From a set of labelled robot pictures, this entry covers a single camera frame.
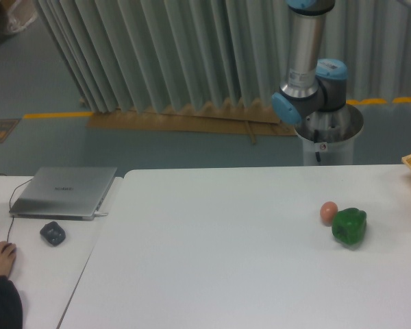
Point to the silver closed laptop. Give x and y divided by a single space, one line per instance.
64 193

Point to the grey-green pleated curtain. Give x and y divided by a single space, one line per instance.
159 54

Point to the person's bare hand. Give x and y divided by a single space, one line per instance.
7 257

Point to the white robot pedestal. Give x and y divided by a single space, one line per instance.
327 154

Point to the brown cardboard sheet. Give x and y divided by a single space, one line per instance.
254 120

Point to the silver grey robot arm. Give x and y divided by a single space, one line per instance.
329 63

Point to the brown egg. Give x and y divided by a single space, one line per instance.
328 211

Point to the clear plastic bag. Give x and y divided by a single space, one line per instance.
16 15

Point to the black sleeve forearm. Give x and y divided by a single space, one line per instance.
11 310

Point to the green bell pepper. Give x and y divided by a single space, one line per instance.
349 226

